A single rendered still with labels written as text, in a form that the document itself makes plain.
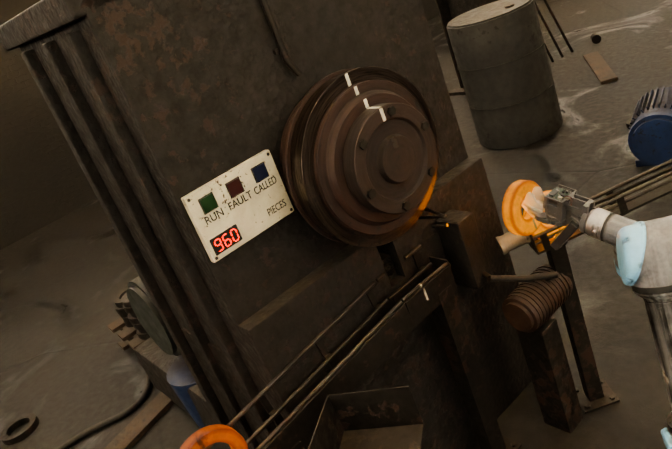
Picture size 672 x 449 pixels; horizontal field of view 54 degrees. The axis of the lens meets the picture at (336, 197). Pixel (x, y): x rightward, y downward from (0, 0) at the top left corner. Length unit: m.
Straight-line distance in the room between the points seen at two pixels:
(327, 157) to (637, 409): 1.36
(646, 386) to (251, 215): 1.47
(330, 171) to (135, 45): 0.53
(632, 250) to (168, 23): 1.10
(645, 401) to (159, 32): 1.85
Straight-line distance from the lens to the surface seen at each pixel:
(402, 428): 1.62
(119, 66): 1.54
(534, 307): 2.04
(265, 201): 1.68
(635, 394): 2.46
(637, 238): 1.39
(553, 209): 1.78
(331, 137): 1.59
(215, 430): 1.62
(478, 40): 4.35
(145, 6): 1.58
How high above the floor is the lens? 1.66
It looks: 20 degrees down
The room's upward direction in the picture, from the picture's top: 21 degrees counter-clockwise
